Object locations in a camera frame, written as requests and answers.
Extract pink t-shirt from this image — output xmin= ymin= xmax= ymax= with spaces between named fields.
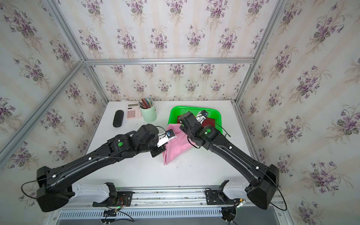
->
xmin=163 ymin=124 xmax=194 ymax=165

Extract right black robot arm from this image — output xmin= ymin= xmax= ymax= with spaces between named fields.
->
xmin=179 ymin=112 xmax=280 ymax=210

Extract aluminium mounting rail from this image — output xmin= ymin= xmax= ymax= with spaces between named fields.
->
xmin=50 ymin=185 xmax=287 ymax=210

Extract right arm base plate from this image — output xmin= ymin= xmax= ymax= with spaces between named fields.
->
xmin=204 ymin=187 xmax=246 ymax=206

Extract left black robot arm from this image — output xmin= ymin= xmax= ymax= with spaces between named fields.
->
xmin=36 ymin=124 xmax=169 ymax=212

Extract black glasses case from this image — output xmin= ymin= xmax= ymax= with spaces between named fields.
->
xmin=112 ymin=110 xmax=124 ymax=128

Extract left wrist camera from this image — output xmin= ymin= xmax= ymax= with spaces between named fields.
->
xmin=157 ymin=129 xmax=176 ymax=147

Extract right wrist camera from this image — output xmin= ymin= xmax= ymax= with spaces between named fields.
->
xmin=196 ymin=110 xmax=209 ymax=123

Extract coloured pens bundle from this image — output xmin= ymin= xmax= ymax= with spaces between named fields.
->
xmin=138 ymin=98 xmax=154 ymax=109

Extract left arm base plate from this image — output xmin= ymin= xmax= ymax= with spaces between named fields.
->
xmin=92 ymin=191 xmax=134 ymax=207

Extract pale green pen cup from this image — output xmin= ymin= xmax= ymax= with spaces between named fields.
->
xmin=140 ymin=106 xmax=157 ymax=123

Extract pink calculator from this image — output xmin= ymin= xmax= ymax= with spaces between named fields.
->
xmin=127 ymin=103 xmax=142 ymax=119

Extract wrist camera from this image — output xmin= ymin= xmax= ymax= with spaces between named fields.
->
xmin=196 ymin=110 xmax=209 ymax=123
xmin=157 ymin=129 xmax=176 ymax=147

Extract dark red t-shirt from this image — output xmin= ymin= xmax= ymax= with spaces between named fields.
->
xmin=202 ymin=118 xmax=216 ymax=127

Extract green plastic basket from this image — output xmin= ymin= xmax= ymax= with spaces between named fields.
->
xmin=168 ymin=106 xmax=223 ymax=134

